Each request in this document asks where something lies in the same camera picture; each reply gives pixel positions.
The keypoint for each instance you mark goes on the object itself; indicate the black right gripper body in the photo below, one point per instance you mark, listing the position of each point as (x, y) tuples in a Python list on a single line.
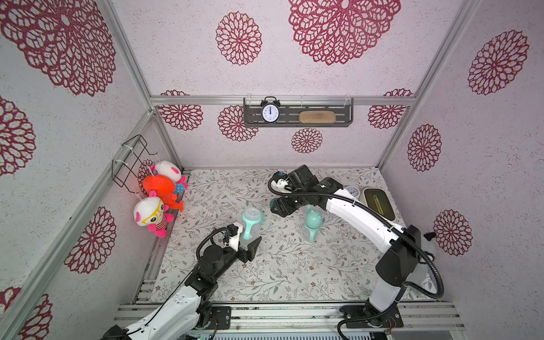
[(287, 205)]

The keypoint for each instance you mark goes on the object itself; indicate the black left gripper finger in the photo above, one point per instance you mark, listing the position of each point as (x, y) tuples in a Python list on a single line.
[(253, 248), (234, 230)]

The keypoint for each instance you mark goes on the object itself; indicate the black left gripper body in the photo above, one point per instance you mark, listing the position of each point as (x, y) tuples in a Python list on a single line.
[(231, 256)]

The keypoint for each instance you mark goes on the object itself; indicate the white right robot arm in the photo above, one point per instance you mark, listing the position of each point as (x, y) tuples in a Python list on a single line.
[(397, 244)]

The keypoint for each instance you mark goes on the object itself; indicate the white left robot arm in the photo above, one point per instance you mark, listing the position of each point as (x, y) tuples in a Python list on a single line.
[(189, 306)]

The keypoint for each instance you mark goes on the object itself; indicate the white small alarm clock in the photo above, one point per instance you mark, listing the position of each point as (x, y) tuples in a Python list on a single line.
[(354, 191)]

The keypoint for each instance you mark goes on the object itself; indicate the wooden brush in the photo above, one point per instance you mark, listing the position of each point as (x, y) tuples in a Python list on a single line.
[(317, 117)]

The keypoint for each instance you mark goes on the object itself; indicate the black alarm clock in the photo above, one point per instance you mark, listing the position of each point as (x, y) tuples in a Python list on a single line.
[(270, 109)]

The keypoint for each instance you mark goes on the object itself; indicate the cream box dark lid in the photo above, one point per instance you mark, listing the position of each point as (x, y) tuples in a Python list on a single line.
[(378, 201)]

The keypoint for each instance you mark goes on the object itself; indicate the orange plush toy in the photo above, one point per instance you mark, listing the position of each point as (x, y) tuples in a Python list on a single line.
[(163, 188)]

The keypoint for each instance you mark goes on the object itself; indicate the white plush red striped outfit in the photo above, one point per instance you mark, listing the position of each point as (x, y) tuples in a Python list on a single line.
[(151, 212)]

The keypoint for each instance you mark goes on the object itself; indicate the white plush blue polka-dot outfit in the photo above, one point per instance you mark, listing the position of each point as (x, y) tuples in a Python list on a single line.
[(172, 172)]

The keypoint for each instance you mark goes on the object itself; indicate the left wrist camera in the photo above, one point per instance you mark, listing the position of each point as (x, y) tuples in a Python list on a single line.
[(233, 243)]

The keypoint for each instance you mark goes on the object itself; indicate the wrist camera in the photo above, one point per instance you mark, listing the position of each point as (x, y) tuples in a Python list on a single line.
[(281, 183), (233, 243)]

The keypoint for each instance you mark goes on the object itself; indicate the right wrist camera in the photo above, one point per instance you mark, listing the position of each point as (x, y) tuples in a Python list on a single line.
[(281, 183)]

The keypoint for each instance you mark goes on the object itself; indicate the grey wall shelf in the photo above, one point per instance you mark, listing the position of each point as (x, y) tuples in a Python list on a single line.
[(344, 110)]

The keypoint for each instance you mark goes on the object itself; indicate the black wire basket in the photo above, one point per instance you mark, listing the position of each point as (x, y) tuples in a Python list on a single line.
[(130, 171)]

